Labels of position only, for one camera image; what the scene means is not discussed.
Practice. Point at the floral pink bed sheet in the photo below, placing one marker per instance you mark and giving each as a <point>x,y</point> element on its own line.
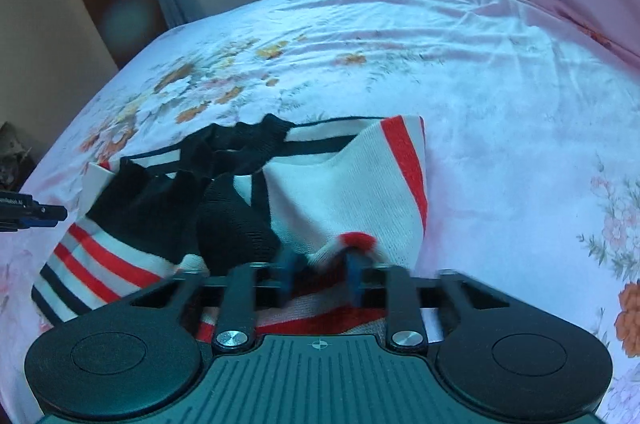
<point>532,133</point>

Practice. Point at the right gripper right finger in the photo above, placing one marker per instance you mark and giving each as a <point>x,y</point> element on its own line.
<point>475,354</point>

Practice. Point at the striped white knit sweater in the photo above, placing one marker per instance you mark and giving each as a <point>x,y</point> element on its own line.
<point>225,196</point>

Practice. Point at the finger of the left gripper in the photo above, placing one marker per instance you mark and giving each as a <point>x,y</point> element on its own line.
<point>20,212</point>

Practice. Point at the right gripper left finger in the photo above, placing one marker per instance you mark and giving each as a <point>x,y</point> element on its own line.
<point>141,357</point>

